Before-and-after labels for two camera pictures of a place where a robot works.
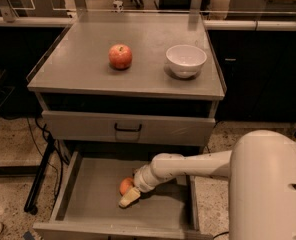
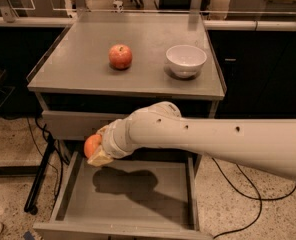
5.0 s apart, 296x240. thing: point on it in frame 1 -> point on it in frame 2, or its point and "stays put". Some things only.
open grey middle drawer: [90, 209] stays put
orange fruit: [125, 185] -> [91, 143]
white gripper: [141, 182] -> [110, 140]
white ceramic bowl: [186, 60] stays put
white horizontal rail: [256, 24] stays put
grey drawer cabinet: [118, 89] stays put
